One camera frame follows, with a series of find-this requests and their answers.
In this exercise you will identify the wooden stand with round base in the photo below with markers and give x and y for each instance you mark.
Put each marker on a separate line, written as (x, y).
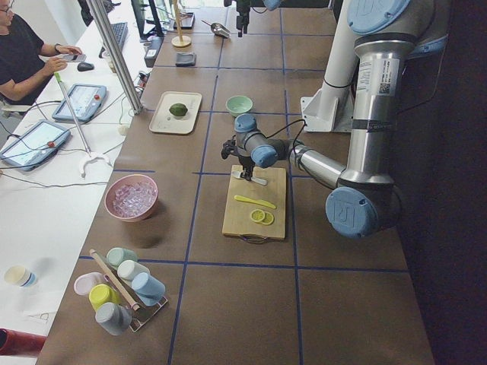
(180, 40)

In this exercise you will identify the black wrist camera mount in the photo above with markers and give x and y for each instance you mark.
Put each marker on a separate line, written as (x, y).
(229, 148)

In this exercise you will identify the blue cup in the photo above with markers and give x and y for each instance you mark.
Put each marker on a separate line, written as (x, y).
(149, 289)

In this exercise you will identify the green avocado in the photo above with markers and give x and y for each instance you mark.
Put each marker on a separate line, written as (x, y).
(178, 110)

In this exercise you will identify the person's right hand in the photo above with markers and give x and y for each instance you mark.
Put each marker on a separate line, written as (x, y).
(67, 50)

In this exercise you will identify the wooden rack handle rod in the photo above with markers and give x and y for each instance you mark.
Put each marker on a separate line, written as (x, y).
(113, 278)

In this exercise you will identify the sage green cup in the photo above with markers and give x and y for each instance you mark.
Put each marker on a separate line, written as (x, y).
(117, 255)

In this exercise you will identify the lemon slice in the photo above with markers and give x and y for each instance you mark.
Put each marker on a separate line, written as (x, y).
(268, 218)
(257, 216)

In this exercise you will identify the pink bowl with ice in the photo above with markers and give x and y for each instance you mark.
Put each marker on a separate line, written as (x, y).
(132, 198)

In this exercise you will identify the teach pendant tablet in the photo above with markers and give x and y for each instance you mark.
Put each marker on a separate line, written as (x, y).
(35, 146)
(86, 99)

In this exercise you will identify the folded grey cloth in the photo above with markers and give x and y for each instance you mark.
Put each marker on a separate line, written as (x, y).
(185, 59)

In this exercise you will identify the aluminium frame post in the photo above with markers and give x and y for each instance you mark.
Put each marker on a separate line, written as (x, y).
(102, 22)

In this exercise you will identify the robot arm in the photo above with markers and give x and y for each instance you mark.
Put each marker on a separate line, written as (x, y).
(372, 43)
(268, 4)

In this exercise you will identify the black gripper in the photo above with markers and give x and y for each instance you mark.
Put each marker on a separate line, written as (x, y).
(242, 12)
(246, 161)

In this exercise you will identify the white cup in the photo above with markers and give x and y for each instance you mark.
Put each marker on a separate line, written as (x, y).
(128, 269)

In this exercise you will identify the smartphone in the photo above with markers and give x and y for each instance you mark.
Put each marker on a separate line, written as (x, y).
(73, 57)

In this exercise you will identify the black keyboard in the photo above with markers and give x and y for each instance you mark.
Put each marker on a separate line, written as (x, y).
(120, 31)

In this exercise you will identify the wire cup rack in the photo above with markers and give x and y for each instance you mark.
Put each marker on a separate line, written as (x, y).
(145, 314)

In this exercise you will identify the yellow cup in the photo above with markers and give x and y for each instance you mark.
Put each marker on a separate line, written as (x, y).
(101, 294)

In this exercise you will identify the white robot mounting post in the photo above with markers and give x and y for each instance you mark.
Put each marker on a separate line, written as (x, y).
(324, 110)

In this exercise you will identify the lemon slice front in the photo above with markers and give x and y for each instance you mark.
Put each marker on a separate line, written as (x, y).
(268, 218)

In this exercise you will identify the lemon slice back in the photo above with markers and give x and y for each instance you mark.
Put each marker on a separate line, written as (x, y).
(257, 216)

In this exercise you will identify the black power adapter box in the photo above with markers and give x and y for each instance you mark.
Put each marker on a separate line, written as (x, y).
(152, 49)

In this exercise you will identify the metal scoop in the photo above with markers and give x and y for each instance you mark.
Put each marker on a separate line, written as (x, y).
(218, 29)

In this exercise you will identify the white reacher grabber tool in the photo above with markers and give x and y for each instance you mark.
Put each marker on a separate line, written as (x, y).
(90, 155)

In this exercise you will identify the far teach pendant tablet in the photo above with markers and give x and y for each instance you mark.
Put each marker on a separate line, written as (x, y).
(86, 99)

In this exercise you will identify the black computer mouse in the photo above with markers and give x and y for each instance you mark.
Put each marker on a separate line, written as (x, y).
(85, 66)

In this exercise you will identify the yellow plastic knife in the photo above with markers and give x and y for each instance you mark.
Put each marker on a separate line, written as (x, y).
(261, 202)

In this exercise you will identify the seated person in black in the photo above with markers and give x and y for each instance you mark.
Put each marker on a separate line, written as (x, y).
(27, 62)

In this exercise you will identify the bamboo cutting board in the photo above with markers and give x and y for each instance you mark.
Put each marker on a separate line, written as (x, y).
(237, 220)

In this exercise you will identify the paper cup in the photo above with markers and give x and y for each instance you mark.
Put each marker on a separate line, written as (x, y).
(20, 276)

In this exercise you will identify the mint green bowl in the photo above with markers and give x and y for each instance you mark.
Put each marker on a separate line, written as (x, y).
(239, 104)

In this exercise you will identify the black framed tray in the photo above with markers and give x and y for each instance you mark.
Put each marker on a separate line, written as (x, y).
(187, 21)

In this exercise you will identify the cream rabbit tray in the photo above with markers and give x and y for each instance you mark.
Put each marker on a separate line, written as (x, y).
(163, 122)

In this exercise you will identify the grey cup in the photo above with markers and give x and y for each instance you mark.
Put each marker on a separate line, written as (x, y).
(114, 318)

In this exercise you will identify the near teach pendant tablet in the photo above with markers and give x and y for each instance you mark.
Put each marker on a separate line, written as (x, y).
(35, 146)

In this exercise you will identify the pink cup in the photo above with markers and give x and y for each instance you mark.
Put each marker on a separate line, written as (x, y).
(84, 283)

